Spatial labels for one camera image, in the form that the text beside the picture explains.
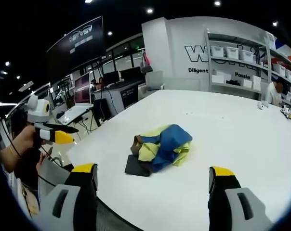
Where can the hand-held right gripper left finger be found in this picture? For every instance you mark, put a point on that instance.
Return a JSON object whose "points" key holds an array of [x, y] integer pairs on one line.
{"points": [[70, 192]]}

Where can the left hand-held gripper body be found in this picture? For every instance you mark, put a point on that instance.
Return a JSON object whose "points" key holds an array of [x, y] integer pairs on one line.
{"points": [[38, 108]]}

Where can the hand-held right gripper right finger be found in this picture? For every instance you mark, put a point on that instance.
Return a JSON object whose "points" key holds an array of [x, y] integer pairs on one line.
{"points": [[234, 197]]}

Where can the blue and yellow garment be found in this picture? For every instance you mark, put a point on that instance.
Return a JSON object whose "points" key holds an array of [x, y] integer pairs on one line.
{"points": [[164, 146]]}

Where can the person's left hand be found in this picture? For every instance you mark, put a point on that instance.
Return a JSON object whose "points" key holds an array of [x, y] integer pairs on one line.
{"points": [[27, 138]]}

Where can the white laptop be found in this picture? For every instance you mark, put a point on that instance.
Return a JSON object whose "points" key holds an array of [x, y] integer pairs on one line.
{"points": [[72, 114]]}

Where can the white-framed monitor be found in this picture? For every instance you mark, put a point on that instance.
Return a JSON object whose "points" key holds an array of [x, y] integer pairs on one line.
{"points": [[83, 87]]}

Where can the black mesh chair back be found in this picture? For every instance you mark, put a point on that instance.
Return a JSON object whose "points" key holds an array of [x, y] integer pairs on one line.
{"points": [[111, 216]]}

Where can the black counter desk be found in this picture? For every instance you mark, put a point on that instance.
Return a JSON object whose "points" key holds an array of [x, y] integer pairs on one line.
{"points": [[116, 96]]}

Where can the black desktop monitor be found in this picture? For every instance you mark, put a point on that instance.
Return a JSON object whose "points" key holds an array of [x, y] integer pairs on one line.
{"points": [[129, 74]]}

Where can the small white table gadget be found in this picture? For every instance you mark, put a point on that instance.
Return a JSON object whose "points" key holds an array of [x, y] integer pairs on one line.
{"points": [[263, 105]]}

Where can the yellow and white table gadget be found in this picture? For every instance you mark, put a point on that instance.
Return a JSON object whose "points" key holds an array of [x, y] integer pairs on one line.
{"points": [[290, 113]]}

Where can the hanging grey handbag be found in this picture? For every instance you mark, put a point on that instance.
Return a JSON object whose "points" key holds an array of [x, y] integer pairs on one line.
{"points": [[146, 67]]}

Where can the white cardboard box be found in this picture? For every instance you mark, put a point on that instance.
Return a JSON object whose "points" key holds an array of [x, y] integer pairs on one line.
{"points": [[154, 80]]}

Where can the white shelf box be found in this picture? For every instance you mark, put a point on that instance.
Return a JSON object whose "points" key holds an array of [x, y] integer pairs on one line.
{"points": [[256, 83], [222, 76]]}

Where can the grey metal shelf unit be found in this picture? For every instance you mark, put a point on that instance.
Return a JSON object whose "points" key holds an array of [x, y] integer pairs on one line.
{"points": [[237, 65], [284, 69]]}

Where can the row of white bins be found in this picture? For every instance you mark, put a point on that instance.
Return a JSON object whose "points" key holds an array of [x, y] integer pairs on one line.
{"points": [[286, 72]]}

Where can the white storage bin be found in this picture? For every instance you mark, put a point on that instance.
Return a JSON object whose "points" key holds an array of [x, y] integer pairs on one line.
{"points": [[232, 53], [247, 55], [217, 51]]}

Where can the large dark wall screen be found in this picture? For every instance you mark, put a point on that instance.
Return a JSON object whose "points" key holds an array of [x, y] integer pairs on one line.
{"points": [[75, 45]]}

